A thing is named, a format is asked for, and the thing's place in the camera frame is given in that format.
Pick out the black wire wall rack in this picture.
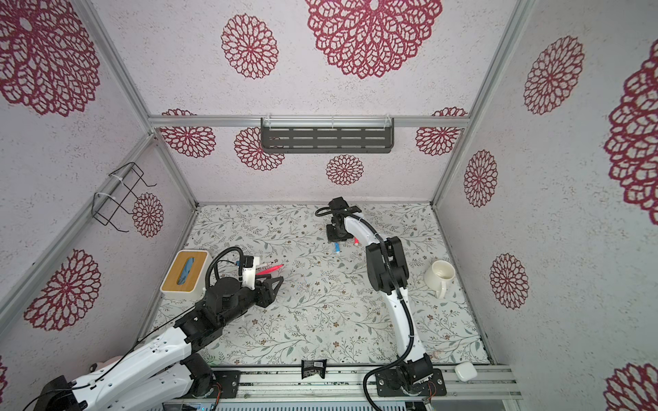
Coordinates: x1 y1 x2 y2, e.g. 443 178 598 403
90 162 157 233

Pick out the wooden lid tissue box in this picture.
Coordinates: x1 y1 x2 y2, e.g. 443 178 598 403
160 249 211 302

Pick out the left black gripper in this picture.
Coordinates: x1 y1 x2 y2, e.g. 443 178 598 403
221 273 284 328

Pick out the small black clip bracket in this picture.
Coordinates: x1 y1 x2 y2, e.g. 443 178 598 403
301 359 327 379

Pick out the white small puck device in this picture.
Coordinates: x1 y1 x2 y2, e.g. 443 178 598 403
454 361 478 382

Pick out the white ceramic mug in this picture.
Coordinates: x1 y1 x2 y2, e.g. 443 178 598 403
423 260 456 299

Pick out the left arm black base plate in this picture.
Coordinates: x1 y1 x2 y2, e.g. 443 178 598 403
178 370 241 401

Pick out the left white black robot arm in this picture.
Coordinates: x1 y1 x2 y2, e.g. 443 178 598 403
27 276 284 410

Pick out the pink plush toy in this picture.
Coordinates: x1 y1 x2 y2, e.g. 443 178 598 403
89 356 121 377

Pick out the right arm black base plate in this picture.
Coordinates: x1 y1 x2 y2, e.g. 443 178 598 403
375 368 447 397

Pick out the dark grey wall shelf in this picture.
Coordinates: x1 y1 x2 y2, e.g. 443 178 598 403
260 117 395 154

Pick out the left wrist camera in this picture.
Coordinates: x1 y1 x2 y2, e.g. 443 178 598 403
239 255 260 290

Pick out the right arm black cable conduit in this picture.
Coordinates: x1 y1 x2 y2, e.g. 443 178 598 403
314 204 417 411

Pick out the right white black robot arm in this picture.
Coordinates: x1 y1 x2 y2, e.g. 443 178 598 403
315 207 435 396

